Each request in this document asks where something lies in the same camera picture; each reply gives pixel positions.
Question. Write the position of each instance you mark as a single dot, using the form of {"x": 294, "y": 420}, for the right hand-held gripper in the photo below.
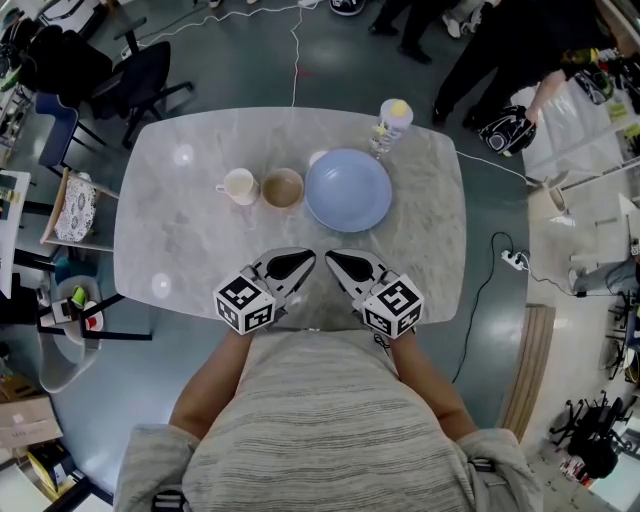
{"x": 395, "y": 305}

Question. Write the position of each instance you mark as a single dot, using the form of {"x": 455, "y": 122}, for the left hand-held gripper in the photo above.
{"x": 245, "y": 304}

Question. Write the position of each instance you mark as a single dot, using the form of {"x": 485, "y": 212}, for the cream cup dish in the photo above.
{"x": 241, "y": 185}

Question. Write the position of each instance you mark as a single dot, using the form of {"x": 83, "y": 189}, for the blue plate dish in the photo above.
{"x": 348, "y": 190}

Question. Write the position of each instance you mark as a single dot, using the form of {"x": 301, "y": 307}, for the person's left forearm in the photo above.
{"x": 212, "y": 385}

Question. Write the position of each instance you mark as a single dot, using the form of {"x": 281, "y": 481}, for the person's right forearm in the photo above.
{"x": 430, "y": 385}

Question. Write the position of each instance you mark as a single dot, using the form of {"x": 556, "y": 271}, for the white power strip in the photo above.
{"x": 515, "y": 260}

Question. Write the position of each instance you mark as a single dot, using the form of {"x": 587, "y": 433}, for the person's grey striped shirt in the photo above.
{"x": 320, "y": 425}

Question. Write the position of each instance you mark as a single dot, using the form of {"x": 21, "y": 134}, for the wooden board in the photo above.
{"x": 530, "y": 370}

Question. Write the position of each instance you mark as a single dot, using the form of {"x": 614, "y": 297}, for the clear bottle with yellow cap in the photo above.
{"x": 392, "y": 125}

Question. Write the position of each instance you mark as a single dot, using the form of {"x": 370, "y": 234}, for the white plastic chair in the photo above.
{"x": 65, "y": 350}

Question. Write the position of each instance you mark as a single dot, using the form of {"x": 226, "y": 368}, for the wooden chair with patterned cushion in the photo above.
{"x": 75, "y": 210}

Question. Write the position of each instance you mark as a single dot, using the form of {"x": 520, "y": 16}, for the black and white bag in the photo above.
{"x": 506, "y": 131}

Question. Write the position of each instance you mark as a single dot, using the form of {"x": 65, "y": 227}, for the black office chair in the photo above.
{"x": 137, "y": 82}

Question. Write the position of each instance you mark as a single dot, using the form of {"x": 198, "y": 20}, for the cardboard box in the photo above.
{"x": 27, "y": 425}

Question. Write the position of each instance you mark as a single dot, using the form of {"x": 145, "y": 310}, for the blue chair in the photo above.
{"x": 56, "y": 125}

